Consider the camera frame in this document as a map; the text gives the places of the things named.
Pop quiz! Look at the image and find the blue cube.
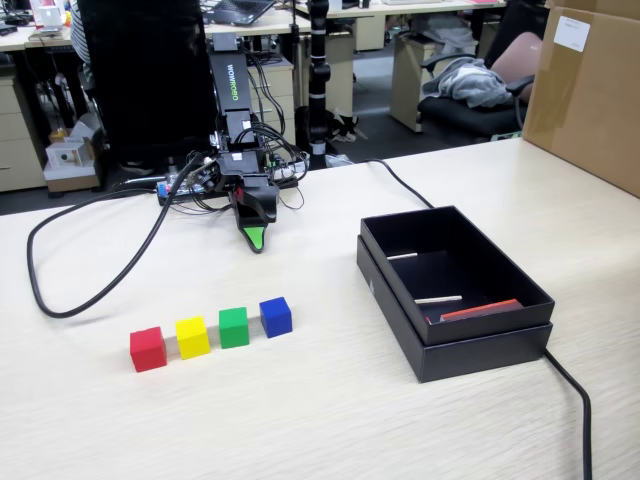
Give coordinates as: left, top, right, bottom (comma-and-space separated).
258, 296, 293, 339

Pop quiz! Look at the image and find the person in striped shirt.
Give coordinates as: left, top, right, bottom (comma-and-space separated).
69, 0, 96, 86

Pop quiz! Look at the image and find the yellow cube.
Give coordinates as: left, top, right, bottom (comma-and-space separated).
174, 315, 211, 360

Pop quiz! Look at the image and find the white cardboard box with toy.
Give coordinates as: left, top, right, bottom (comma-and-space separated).
42, 137, 101, 194

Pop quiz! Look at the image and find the black gripper motor block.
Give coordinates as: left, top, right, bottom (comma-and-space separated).
217, 151, 279, 255

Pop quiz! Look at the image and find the black table cable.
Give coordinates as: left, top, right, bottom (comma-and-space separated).
362, 158, 594, 480

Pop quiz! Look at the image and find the brown cardboard box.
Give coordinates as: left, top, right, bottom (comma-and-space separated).
521, 0, 640, 199

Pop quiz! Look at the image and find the black pole with white bands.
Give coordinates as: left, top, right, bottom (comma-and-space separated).
305, 0, 332, 170

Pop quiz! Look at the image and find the grey clothes pile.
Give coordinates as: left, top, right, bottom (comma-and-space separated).
422, 57, 516, 110

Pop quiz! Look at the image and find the green cube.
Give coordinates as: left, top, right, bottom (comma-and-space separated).
218, 306, 250, 350

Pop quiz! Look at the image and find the black mesh office chair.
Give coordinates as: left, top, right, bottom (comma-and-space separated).
77, 0, 217, 174

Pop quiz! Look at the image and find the beige desk side panel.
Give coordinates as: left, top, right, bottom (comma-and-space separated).
391, 33, 481, 132

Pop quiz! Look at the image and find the black open box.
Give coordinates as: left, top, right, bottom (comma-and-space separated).
355, 234, 554, 384

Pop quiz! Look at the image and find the black box tray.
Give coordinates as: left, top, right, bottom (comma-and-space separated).
359, 204, 557, 346

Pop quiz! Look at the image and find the red cube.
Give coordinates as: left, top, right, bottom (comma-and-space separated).
129, 326, 167, 374

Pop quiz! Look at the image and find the controller board with wires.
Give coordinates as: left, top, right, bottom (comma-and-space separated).
264, 148, 311, 185

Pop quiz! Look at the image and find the beige drawer cabinet with handles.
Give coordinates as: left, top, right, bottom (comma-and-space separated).
247, 54, 297, 149

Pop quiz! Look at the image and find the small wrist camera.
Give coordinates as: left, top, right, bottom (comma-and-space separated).
187, 158, 221, 194

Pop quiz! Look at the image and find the thick black camera cable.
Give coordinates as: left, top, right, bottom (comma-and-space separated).
27, 158, 201, 319

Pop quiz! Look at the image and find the black laptop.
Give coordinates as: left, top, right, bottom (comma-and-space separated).
202, 0, 277, 27

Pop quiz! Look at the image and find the office chair with pink back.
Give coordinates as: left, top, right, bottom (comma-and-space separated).
417, 31, 545, 142

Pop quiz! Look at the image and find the beige plain cabinet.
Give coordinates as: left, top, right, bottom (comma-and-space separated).
0, 74, 49, 194

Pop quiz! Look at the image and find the orange flat block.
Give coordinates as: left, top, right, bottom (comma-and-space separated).
439, 298, 525, 324

